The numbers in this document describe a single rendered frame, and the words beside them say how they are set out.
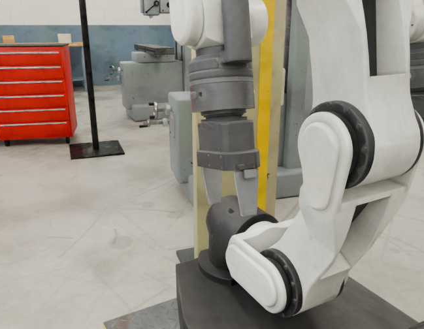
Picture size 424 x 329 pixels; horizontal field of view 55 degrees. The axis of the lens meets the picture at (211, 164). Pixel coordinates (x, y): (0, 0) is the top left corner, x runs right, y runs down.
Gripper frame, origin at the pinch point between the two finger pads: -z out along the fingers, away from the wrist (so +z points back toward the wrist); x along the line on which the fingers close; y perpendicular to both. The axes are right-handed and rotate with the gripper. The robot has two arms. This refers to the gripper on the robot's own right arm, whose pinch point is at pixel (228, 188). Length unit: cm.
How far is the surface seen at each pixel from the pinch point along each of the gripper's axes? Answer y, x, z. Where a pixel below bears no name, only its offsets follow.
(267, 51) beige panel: 76, -105, 38
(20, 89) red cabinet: -23, -398, 55
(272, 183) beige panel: 84, -120, -23
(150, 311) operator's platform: 2, -61, -44
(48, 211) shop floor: -16, -243, -43
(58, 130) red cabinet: 8, -402, 11
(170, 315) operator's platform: 7, -57, -45
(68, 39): 68, -752, 177
